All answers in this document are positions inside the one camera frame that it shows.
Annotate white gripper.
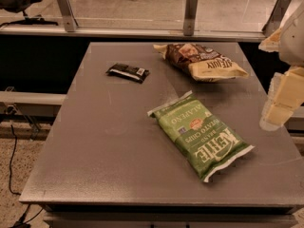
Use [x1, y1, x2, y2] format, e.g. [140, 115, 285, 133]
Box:
[258, 2, 304, 131]

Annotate green jalapeno chip bag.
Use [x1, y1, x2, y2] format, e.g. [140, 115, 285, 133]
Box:
[147, 91, 254, 182]

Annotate brown and cream chip bag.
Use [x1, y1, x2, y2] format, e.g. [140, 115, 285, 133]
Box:
[153, 43, 249, 83]

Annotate black snack bar wrapper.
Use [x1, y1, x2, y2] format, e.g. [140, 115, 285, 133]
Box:
[106, 63, 150, 84]

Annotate grey metal table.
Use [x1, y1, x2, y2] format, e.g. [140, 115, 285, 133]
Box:
[20, 43, 304, 228]

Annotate black office chair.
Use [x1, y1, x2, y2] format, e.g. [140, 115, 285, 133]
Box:
[0, 0, 58, 26]

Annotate right metal rail bracket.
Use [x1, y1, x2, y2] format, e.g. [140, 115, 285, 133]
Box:
[262, 0, 292, 37]

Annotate metal rail bracket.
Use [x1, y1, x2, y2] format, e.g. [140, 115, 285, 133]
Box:
[56, 0, 78, 32]
[183, 0, 199, 36]
[262, 0, 292, 37]

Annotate right aluminium side frame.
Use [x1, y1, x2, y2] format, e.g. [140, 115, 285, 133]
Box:
[285, 106, 304, 145]

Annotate aluminium side frame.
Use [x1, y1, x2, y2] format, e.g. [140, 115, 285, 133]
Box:
[285, 106, 304, 145]
[0, 86, 67, 141]

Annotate middle metal rail bracket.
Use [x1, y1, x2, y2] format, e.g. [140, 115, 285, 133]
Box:
[183, 0, 199, 36]

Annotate left metal rail bracket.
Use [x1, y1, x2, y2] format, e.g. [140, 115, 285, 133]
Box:
[56, 0, 78, 32]

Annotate left aluminium side frame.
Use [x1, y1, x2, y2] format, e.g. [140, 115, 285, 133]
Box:
[0, 86, 67, 141]

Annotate black floor cable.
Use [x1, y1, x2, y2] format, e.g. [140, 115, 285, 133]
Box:
[8, 123, 44, 228]

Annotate aluminium guard rail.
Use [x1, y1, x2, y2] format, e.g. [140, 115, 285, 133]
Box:
[0, 25, 265, 43]

